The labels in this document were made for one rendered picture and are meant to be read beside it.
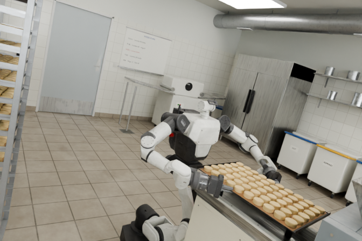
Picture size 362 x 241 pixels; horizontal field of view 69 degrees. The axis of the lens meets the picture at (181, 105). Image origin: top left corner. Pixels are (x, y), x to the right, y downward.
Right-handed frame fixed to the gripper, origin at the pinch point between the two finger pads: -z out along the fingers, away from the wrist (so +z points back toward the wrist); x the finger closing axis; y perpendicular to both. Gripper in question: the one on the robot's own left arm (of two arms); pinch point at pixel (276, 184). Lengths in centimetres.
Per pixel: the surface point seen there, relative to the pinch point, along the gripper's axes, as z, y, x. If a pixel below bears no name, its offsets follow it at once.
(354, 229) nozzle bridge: -72, -1, 19
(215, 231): -22.0, -31.8, -26.4
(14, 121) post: -25, -149, 5
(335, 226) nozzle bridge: -73, -8, 18
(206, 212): -15.7, -38.0, -20.8
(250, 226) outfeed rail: -33.7, -18.8, -11.7
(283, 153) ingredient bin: 350, 131, -65
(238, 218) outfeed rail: -28.3, -24.0, -12.0
